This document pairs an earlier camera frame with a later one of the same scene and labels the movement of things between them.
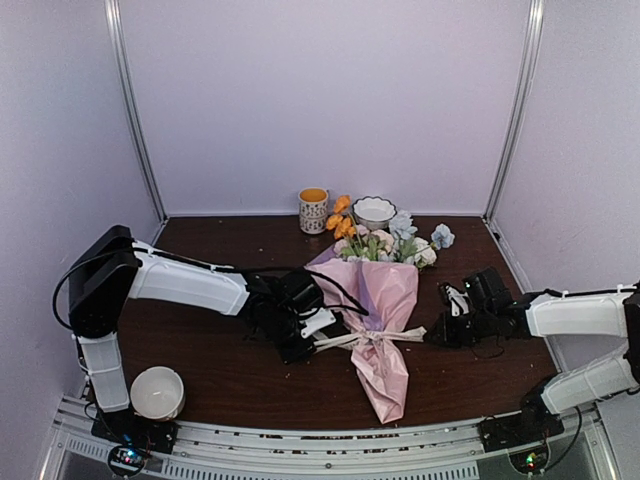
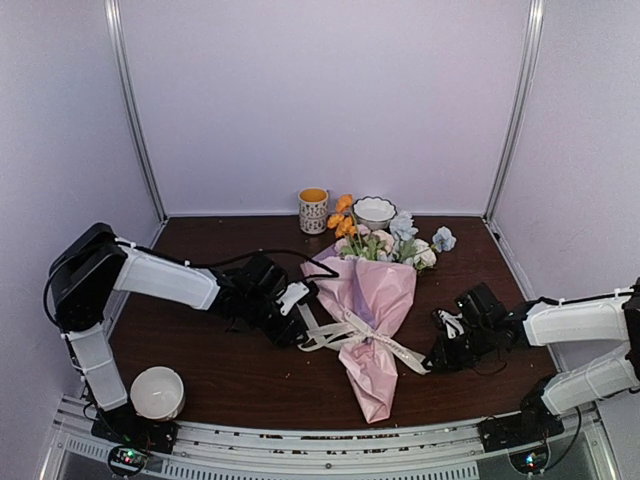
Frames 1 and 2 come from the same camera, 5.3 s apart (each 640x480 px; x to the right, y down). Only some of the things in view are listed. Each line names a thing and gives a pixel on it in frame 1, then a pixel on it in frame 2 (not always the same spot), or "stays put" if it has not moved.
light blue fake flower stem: [402, 225] stays put
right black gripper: [446, 337] -> [446, 360]
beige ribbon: [349, 340] -> [352, 331]
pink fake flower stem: [370, 245] stays put
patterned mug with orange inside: [313, 209] stays put
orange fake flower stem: [341, 226] stays put
